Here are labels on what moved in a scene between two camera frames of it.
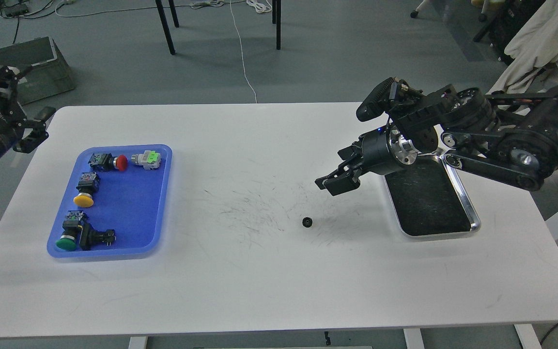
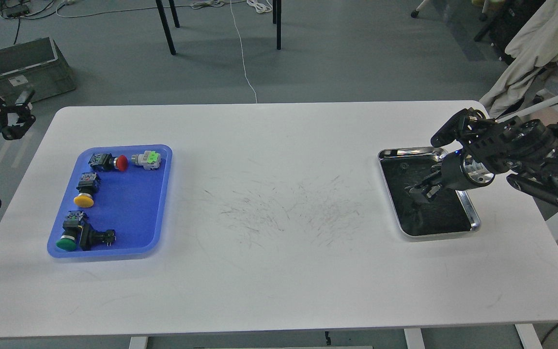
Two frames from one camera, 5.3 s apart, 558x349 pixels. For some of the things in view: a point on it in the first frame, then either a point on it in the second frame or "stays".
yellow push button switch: [87, 187] stays
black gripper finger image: [345, 178] to [430, 191]
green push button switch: [74, 218] stays
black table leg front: [164, 23] stays
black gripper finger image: [354, 153] to [425, 180]
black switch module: [89, 237] stays
